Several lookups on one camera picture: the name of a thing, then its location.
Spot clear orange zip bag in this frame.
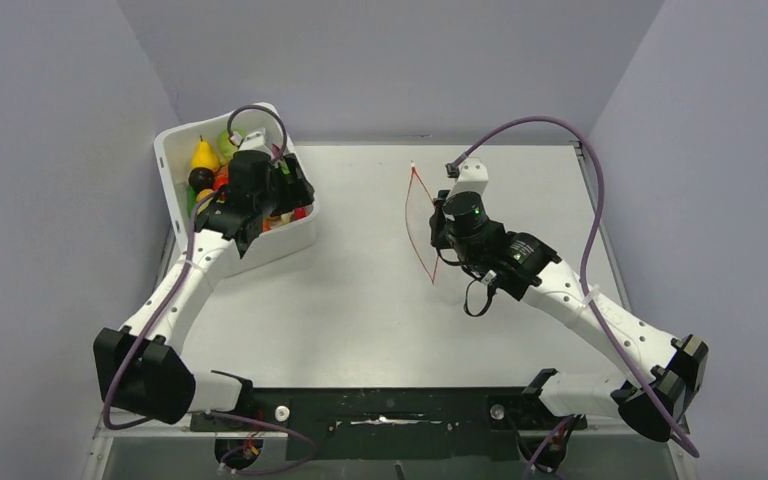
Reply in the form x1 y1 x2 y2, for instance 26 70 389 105
404 162 471 310

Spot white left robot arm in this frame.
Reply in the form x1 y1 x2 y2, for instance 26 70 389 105
93 149 315 430

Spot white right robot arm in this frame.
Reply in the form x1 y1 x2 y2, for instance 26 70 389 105
429 190 709 442

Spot yellow lemon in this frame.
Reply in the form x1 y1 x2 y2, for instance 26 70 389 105
196 189 215 204

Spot dark plum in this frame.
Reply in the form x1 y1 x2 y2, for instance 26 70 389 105
188 167 215 194

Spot green cabbage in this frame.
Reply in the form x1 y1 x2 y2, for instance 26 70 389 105
216 129 246 164

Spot yellow pear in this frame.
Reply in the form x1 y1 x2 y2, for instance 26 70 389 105
190 137 221 173

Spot white plastic bin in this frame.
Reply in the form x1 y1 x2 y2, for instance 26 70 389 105
154 103 318 276

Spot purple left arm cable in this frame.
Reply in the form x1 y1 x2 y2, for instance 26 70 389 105
101 103 319 477

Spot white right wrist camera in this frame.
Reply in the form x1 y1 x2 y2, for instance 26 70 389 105
445 157 489 198

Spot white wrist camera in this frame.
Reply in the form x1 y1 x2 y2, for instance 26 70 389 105
237 129 273 155
445 157 489 198

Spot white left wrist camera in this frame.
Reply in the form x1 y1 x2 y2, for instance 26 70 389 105
237 129 273 155

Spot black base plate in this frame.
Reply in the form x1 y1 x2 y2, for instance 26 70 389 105
190 387 560 461

